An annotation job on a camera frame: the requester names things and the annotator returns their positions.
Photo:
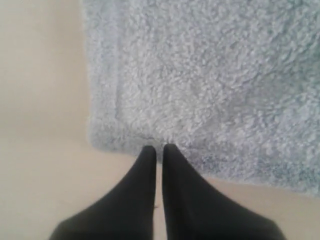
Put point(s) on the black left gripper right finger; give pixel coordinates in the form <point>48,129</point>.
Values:
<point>195,210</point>

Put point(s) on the light blue fluffy towel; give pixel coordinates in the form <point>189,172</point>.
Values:
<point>235,84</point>

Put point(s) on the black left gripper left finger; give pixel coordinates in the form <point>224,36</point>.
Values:
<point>125,213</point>

